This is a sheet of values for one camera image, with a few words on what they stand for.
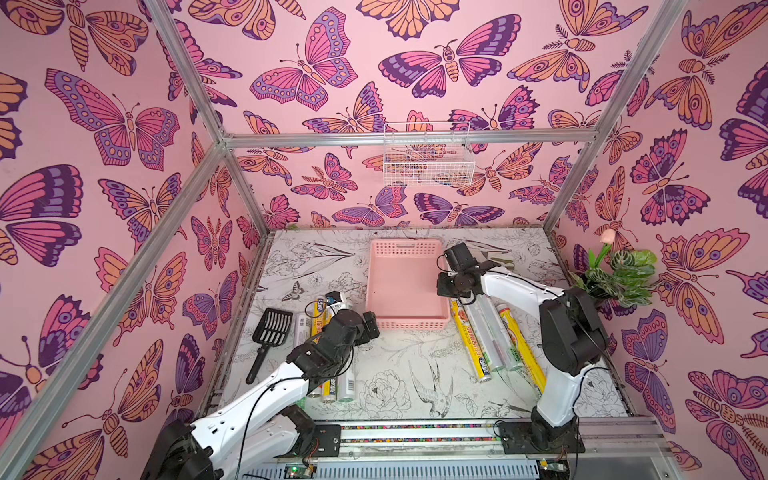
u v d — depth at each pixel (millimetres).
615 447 733
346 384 792
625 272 732
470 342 873
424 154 952
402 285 1025
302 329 893
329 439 734
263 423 487
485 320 907
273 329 940
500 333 876
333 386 796
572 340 495
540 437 651
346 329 598
